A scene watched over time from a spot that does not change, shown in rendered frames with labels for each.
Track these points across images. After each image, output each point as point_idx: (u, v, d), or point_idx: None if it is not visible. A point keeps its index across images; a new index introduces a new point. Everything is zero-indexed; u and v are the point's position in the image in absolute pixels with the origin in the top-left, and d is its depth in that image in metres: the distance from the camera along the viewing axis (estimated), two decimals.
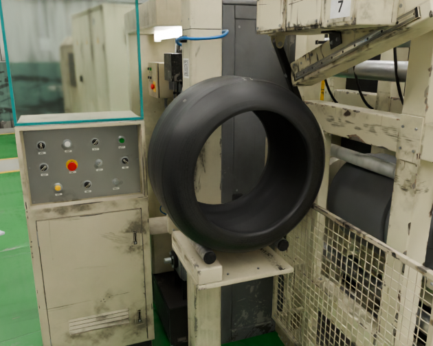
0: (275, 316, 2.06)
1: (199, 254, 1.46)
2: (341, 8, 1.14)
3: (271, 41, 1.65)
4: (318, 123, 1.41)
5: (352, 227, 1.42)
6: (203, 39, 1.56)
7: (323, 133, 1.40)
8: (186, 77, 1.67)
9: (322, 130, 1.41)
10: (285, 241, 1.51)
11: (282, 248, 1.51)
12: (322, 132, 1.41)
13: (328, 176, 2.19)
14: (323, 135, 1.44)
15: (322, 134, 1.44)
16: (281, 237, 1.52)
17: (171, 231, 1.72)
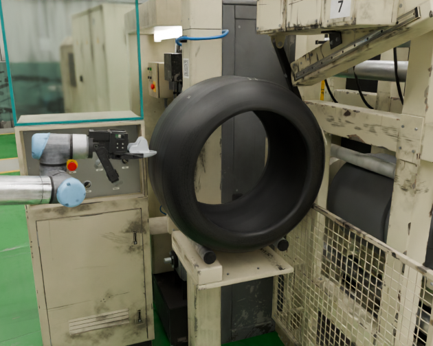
0: (275, 316, 2.06)
1: (199, 255, 1.46)
2: (341, 8, 1.14)
3: (271, 41, 1.65)
4: (320, 127, 1.42)
5: (352, 227, 1.42)
6: (203, 39, 1.56)
7: (324, 137, 1.41)
8: (186, 77, 1.67)
9: (324, 134, 1.41)
10: (282, 242, 1.50)
11: (284, 248, 1.51)
12: (324, 136, 1.42)
13: (328, 176, 2.19)
14: (324, 140, 1.44)
15: (323, 138, 1.45)
16: (277, 239, 1.52)
17: (171, 231, 1.72)
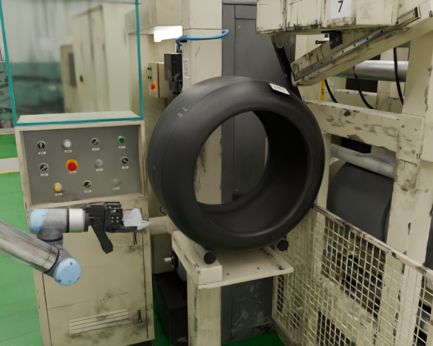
0: (275, 316, 2.06)
1: (205, 246, 1.46)
2: (341, 8, 1.14)
3: (271, 41, 1.65)
4: (271, 86, 1.31)
5: (352, 227, 1.42)
6: (203, 39, 1.56)
7: (282, 91, 1.31)
8: (186, 77, 1.67)
9: (279, 89, 1.31)
10: (280, 246, 1.50)
11: (285, 246, 1.51)
12: (280, 89, 1.32)
13: (328, 176, 2.19)
14: (284, 88, 1.34)
15: (282, 88, 1.34)
16: (275, 245, 1.52)
17: (171, 231, 1.72)
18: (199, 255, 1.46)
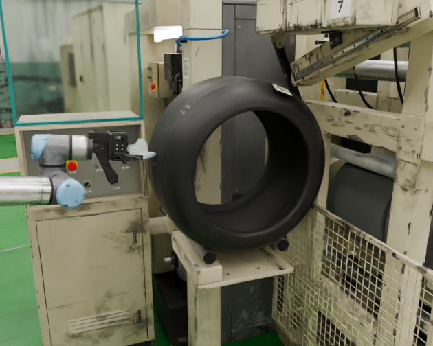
0: (275, 316, 2.06)
1: (203, 246, 1.46)
2: (341, 8, 1.14)
3: (271, 41, 1.65)
4: (273, 86, 1.32)
5: (352, 227, 1.42)
6: (203, 39, 1.56)
7: (284, 93, 1.31)
8: (186, 77, 1.67)
9: (282, 90, 1.32)
10: (280, 247, 1.51)
11: (286, 245, 1.51)
12: (283, 90, 1.32)
13: (328, 176, 2.19)
14: (287, 90, 1.34)
15: (284, 89, 1.35)
16: (276, 247, 1.53)
17: (171, 231, 1.72)
18: (200, 256, 1.46)
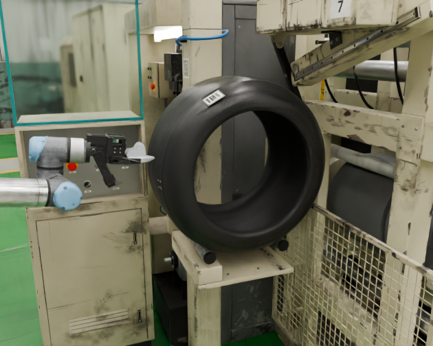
0: (275, 316, 2.06)
1: None
2: (341, 8, 1.14)
3: (271, 41, 1.65)
4: (204, 102, 1.25)
5: (352, 227, 1.42)
6: (203, 39, 1.56)
7: (216, 100, 1.24)
8: (186, 77, 1.67)
9: (213, 99, 1.25)
10: (283, 250, 1.51)
11: (284, 244, 1.51)
12: (214, 98, 1.25)
13: (328, 176, 2.19)
14: (218, 92, 1.27)
15: (215, 92, 1.27)
16: None
17: (171, 231, 1.72)
18: (205, 246, 1.46)
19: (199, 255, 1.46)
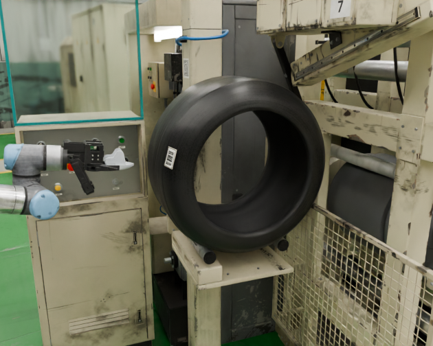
0: (275, 316, 2.06)
1: None
2: (341, 8, 1.14)
3: (271, 41, 1.65)
4: (167, 167, 1.27)
5: (352, 227, 1.42)
6: (203, 39, 1.56)
7: (174, 158, 1.24)
8: (186, 77, 1.67)
9: (171, 160, 1.25)
10: (287, 244, 1.51)
11: (282, 246, 1.51)
12: (171, 158, 1.25)
13: (328, 176, 2.19)
14: (169, 149, 1.26)
15: (168, 150, 1.27)
16: (285, 239, 1.53)
17: (171, 231, 1.72)
18: None
19: (204, 246, 1.45)
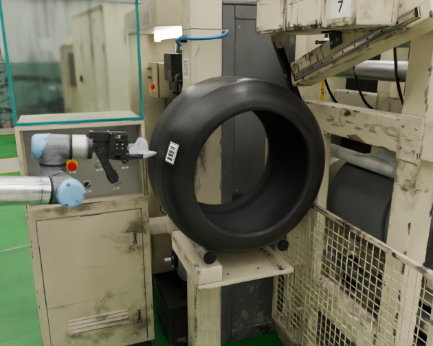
0: (275, 316, 2.06)
1: None
2: (341, 8, 1.14)
3: (271, 41, 1.65)
4: (168, 162, 1.26)
5: (352, 227, 1.42)
6: (203, 39, 1.56)
7: (175, 154, 1.24)
8: (186, 77, 1.67)
9: (172, 155, 1.25)
10: (286, 242, 1.51)
11: (282, 247, 1.51)
12: (172, 153, 1.25)
13: (328, 176, 2.19)
14: (171, 144, 1.26)
15: (170, 145, 1.26)
16: (282, 237, 1.53)
17: (171, 231, 1.72)
18: None
19: (202, 248, 1.45)
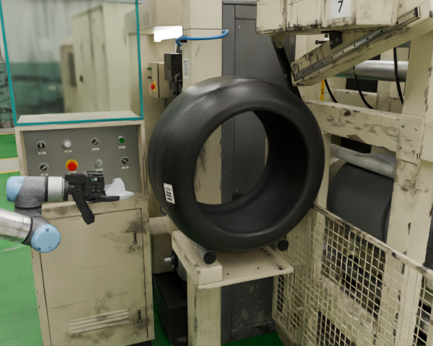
0: (275, 316, 2.06)
1: None
2: (341, 8, 1.14)
3: (271, 41, 1.65)
4: (170, 202, 1.30)
5: (352, 227, 1.42)
6: (203, 39, 1.56)
7: (172, 193, 1.27)
8: (186, 77, 1.67)
9: (170, 195, 1.28)
10: (285, 241, 1.51)
11: (282, 247, 1.51)
12: (170, 193, 1.28)
13: (328, 176, 2.19)
14: (165, 185, 1.28)
15: (165, 186, 1.29)
16: (281, 237, 1.52)
17: (171, 231, 1.72)
18: (200, 249, 1.45)
19: None
